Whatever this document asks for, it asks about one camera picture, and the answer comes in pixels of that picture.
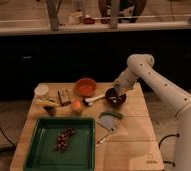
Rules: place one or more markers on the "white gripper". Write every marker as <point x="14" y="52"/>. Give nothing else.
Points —
<point x="124" y="82"/>

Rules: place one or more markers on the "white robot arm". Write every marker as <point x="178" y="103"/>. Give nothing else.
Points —
<point x="141" y="66"/>

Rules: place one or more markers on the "purple bowl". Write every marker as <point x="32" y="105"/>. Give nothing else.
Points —
<point x="115" y="97"/>

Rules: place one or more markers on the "orange bowl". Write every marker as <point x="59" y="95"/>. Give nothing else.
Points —
<point x="85" y="87"/>

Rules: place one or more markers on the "green cucumber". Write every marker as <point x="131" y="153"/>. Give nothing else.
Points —
<point x="111" y="113"/>

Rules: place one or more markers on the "white dish brush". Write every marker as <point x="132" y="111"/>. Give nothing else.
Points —
<point x="90" y="101"/>

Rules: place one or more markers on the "metal cleaver spatula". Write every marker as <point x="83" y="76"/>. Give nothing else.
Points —
<point x="109" y="123"/>

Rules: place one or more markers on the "orange peach fruit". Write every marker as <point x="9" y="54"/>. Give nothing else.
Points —
<point x="77" y="107"/>

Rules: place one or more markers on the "brown chocolate bar box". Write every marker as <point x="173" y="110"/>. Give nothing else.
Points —
<point x="63" y="97"/>

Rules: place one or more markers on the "yellow corn cob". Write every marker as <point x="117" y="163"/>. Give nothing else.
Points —
<point x="46" y="103"/>

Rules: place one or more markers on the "green plastic tray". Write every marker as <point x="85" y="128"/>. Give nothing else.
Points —
<point x="80" y="154"/>

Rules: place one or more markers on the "bunch of red grapes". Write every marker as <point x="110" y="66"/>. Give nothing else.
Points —
<point x="63" y="139"/>

